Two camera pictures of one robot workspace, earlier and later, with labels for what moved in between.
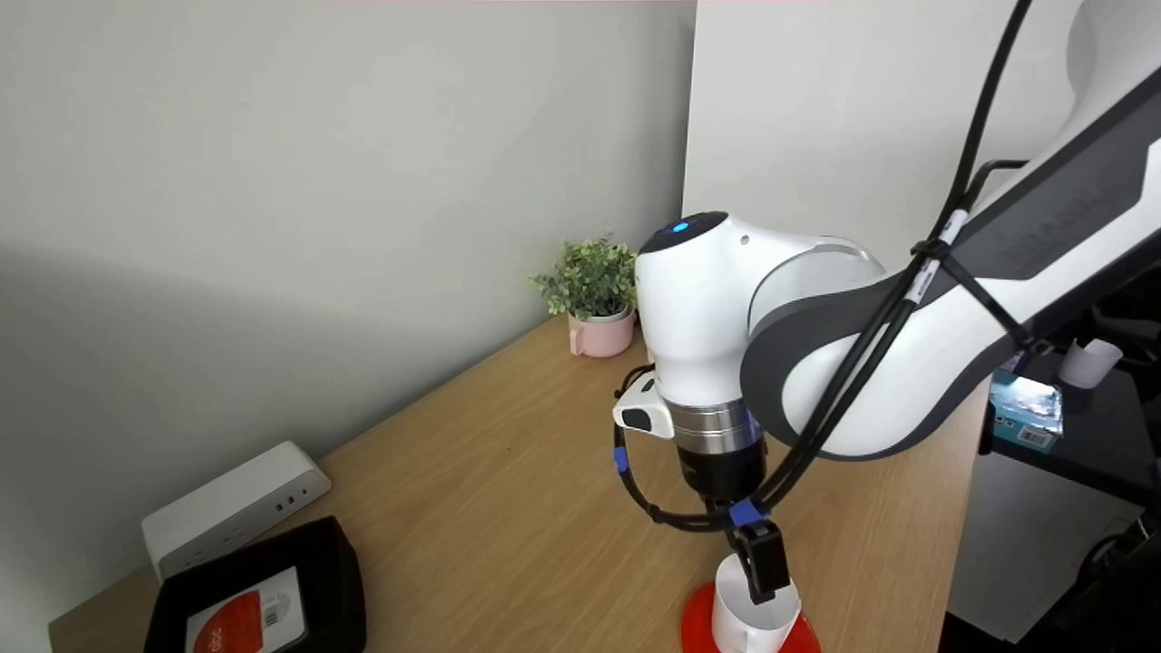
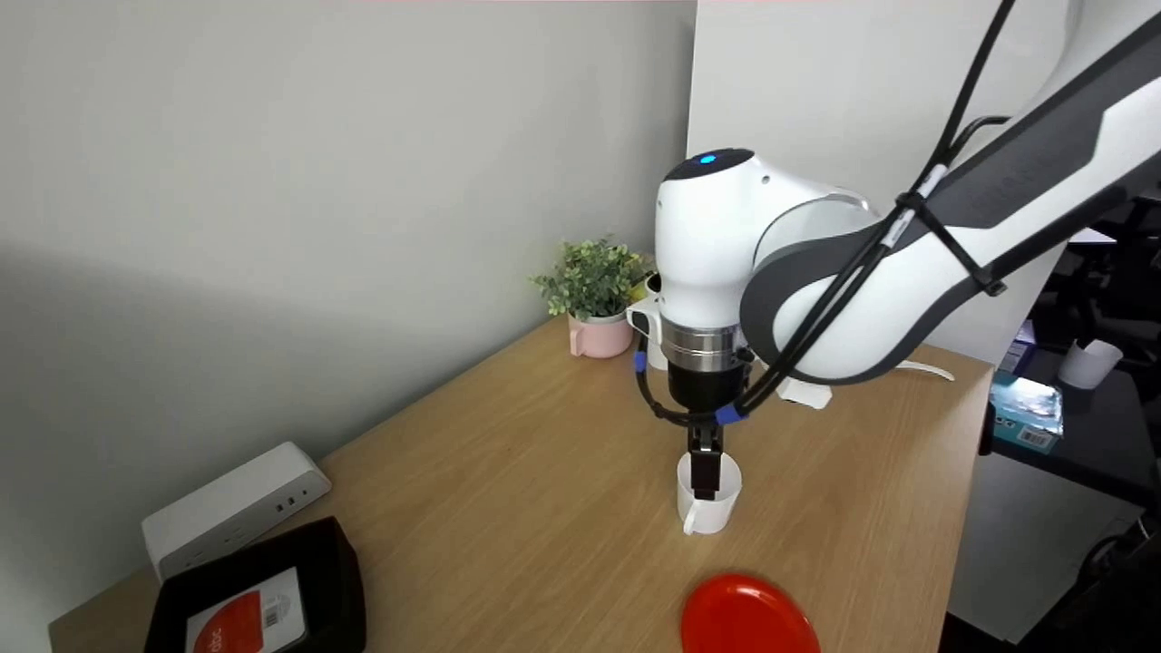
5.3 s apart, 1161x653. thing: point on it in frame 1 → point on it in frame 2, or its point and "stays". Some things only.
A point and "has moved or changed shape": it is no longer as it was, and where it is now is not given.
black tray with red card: [290, 598] stays
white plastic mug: [739, 617] has moved or changed shape
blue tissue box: [1027, 414] stays
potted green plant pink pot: [591, 287] stays
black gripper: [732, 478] → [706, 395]
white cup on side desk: [1090, 363] stays
